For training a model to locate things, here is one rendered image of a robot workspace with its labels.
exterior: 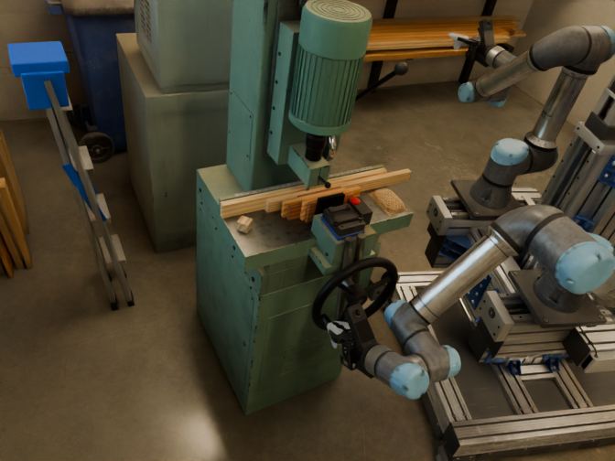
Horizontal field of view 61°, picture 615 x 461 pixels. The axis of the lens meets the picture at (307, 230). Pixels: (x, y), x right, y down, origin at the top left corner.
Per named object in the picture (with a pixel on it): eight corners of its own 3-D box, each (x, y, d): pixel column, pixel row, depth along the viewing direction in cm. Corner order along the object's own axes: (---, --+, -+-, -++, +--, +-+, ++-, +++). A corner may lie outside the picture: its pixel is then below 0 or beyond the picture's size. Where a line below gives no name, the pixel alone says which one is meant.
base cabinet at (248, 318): (244, 417, 205) (258, 298, 159) (194, 311, 241) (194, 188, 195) (340, 378, 225) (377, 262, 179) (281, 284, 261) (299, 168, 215)
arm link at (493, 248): (525, 176, 120) (372, 312, 131) (560, 205, 113) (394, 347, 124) (538, 196, 129) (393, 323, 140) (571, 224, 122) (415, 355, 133)
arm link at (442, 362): (440, 326, 128) (405, 335, 123) (469, 363, 121) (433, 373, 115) (428, 346, 133) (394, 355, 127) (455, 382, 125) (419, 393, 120)
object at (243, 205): (221, 219, 155) (222, 205, 152) (220, 214, 157) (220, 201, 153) (383, 182, 182) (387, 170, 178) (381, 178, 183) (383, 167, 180)
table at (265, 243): (256, 295, 142) (258, 281, 139) (216, 226, 161) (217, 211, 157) (427, 244, 169) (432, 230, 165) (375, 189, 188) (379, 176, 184)
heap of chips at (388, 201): (388, 216, 168) (390, 209, 166) (367, 193, 175) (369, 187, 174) (409, 210, 171) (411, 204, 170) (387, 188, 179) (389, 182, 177)
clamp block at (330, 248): (329, 267, 151) (335, 244, 145) (307, 237, 159) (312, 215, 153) (372, 254, 157) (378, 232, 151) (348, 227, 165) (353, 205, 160)
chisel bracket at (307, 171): (307, 192, 157) (310, 169, 151) (285, 166, 166) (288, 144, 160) (328, 187, 160) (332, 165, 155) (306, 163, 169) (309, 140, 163)
